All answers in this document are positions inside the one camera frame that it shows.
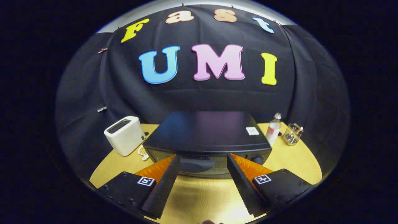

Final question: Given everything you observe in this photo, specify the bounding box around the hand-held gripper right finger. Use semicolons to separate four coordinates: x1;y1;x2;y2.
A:
227;153;313;217

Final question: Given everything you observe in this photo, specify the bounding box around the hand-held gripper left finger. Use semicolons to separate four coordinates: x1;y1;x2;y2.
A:
99;155;181;219

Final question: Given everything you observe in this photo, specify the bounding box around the black toaster oven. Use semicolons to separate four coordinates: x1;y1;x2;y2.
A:
142;111;272;179

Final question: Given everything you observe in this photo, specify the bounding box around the white pop-up toaster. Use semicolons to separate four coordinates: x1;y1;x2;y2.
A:
104;116;146;156

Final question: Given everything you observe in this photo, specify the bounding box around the clear bottle with pink label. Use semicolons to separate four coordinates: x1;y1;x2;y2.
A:
265;113;282;147

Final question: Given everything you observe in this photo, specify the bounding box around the black backdrop cloth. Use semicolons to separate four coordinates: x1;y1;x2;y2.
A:
55;4;351;184

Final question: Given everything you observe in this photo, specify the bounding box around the metal wire basket holder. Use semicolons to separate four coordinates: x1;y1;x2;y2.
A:
283;123;303;146

